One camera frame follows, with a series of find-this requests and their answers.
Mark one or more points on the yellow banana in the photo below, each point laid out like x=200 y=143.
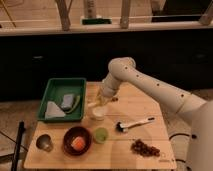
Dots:
x=92 y=104

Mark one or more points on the white dish brush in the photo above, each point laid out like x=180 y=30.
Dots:
x=124 y=127

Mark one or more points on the green plastic cup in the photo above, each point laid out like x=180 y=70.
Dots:
x=100 y=135

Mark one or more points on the black pole stand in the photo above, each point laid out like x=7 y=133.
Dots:
x=15 y=158

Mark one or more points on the green plastic tray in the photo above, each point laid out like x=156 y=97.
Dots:
x=55 y=90

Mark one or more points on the white triangular cloth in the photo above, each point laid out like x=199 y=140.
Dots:
x=53 y=110

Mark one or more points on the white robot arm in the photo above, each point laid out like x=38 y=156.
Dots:
x=194 y=110

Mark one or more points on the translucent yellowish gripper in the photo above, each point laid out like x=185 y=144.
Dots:
x=103 y=97

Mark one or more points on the brown grape bunch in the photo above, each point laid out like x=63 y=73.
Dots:
x=141 y=148

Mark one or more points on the orange carrot piece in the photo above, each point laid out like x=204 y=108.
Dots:
x=78 y=143

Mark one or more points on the white cup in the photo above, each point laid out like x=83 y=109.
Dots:
x=99 y=112

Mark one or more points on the green bean pod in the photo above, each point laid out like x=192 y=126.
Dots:
x=77 y=101

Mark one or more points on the dark red bowl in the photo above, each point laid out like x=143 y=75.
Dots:
x=71 y=134

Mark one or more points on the metal cup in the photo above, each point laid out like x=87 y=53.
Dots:
x=44 y=142

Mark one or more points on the green base white post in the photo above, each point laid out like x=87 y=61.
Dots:
x=90 y=15

